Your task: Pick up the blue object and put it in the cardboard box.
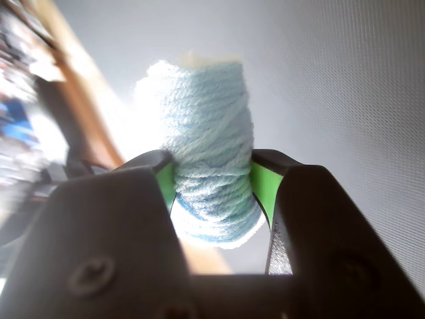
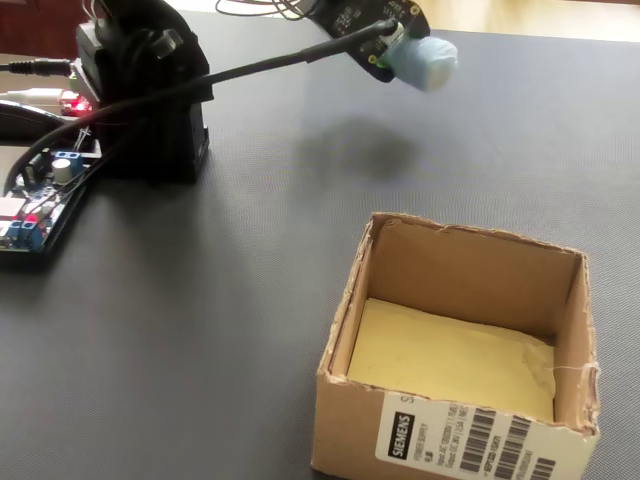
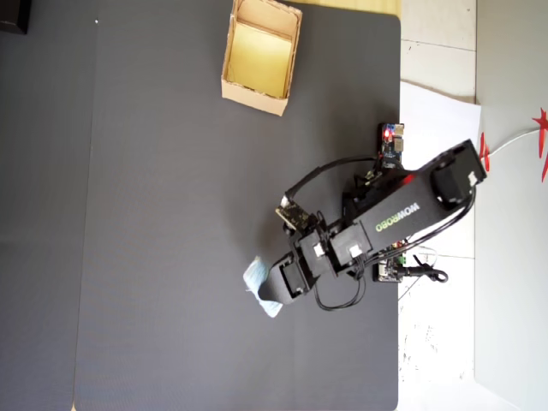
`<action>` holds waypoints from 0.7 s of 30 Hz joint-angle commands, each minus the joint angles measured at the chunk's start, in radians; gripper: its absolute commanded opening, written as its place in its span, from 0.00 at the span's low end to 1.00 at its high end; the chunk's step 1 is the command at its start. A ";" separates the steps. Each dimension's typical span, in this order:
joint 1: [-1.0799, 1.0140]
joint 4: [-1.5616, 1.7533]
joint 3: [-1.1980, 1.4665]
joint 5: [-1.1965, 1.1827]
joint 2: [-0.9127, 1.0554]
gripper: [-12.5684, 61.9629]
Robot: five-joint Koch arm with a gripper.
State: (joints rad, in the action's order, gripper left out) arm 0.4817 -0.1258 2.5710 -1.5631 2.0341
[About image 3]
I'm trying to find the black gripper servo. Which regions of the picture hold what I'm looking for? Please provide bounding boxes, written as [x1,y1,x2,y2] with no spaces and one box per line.
[258,251,321,307]

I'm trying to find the open cardboard box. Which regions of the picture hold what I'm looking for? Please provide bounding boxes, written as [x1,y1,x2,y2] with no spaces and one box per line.
[220,0,304,117]

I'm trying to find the black box corner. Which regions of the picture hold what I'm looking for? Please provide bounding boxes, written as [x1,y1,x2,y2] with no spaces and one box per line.
[0,0,33,35]

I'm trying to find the black textured mat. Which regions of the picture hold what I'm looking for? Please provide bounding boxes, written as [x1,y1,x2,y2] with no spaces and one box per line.
[71,0,402,411]

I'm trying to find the green terminal circuit board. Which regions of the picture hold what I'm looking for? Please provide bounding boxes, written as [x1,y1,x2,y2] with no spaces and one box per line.
[372,241,408,283]

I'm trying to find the blue circuit board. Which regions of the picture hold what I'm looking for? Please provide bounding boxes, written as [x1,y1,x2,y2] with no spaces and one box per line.
[377,122,406,170]

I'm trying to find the white paper sheet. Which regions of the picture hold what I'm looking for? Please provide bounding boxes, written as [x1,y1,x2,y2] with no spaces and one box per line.
[397,79,483,301]

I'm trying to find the white foam board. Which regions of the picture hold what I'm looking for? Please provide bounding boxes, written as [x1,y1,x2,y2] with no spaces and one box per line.
[473,102,548,411]

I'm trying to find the red paper strip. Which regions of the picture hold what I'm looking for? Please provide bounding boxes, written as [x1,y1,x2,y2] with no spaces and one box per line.
[478,131,491,173]

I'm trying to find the red paper star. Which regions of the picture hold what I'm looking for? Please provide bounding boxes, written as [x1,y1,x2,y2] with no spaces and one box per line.
[530,108,548,183]

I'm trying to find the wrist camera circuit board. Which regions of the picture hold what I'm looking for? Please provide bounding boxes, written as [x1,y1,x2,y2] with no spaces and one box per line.
[273,197,313,232]

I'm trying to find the black looping servo cable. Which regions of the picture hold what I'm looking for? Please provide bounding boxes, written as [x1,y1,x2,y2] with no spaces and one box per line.
[314,260,366,312]

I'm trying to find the black camera ribbon cable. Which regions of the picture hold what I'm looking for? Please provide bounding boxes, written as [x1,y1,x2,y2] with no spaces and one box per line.
[284,156,382,202]

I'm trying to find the black power jack cable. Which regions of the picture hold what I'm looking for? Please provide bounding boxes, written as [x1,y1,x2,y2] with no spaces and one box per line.
[396,264,450,283]

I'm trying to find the thin white wire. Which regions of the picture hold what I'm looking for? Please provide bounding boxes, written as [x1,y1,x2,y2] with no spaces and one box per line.
[410,246,440,269]

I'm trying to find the black arm servo cable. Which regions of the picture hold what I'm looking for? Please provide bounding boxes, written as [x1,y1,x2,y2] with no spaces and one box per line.
[359,188,477,269]

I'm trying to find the white cord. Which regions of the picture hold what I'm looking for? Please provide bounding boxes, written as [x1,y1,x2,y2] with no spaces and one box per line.
[487,128,541,158]

